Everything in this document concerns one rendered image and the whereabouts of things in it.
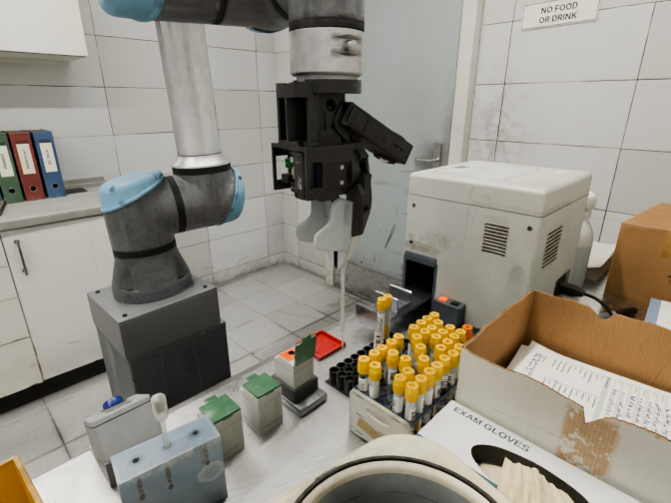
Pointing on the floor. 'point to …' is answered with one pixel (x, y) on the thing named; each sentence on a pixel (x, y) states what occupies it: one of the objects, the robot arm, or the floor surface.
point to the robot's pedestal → (171, 366)
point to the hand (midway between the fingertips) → (341, 256)
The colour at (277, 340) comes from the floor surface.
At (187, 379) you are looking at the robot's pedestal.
